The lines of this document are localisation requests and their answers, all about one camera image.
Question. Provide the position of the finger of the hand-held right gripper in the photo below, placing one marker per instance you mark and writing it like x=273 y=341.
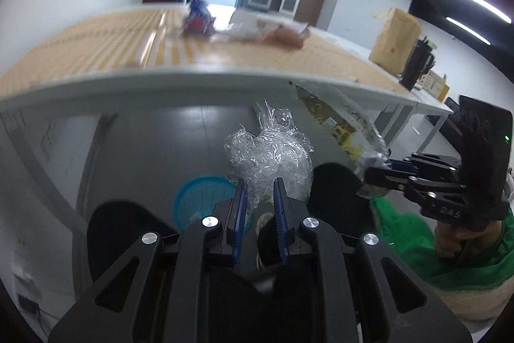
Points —
x=433 y=164
x=385 y=176

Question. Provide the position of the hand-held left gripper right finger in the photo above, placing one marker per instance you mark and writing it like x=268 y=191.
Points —
x=281 y=226

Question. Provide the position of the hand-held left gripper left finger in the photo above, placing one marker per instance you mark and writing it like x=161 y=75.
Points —
x=240 y=222

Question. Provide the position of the blue plastic waste basket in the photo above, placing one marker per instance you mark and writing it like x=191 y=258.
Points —
x=196 y=198

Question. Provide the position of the translucent white plastic bag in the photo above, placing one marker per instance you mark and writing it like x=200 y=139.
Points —
x=277 y=154

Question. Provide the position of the clear yellow printed plastic bag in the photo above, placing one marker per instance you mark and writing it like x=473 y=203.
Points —
x=341 y=118

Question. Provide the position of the pink plastic bag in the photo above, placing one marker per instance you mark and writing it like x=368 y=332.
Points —
x=285 y=33

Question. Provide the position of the blue clear plastic wrapper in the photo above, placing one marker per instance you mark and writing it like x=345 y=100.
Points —
x=197 y=17

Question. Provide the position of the person's right forearm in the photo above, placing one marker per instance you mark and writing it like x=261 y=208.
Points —
x=409 y=238

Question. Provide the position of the person's right hand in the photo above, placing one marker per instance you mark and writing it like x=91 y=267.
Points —
x=453 y=242

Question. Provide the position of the person's right white shoe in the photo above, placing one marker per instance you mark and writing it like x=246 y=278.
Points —
x=263 y=224

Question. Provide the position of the person's right leg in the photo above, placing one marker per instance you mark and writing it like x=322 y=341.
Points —
x=341 y=198

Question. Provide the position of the white side table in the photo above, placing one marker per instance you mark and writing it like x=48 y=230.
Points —
x=429 y=106

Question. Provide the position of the small cardboard box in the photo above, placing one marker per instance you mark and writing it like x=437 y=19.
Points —
x=437 y=86

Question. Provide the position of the black container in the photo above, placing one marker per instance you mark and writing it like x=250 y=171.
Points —
x=417 y=61

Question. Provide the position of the brown cardboard box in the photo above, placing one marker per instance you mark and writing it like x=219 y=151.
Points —
x=395 y=41

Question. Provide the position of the beige cloth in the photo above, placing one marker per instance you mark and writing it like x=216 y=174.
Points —
x=482 y=307

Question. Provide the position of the yellow checkered tablecloth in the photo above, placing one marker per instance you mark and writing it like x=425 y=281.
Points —
x=80 y=45

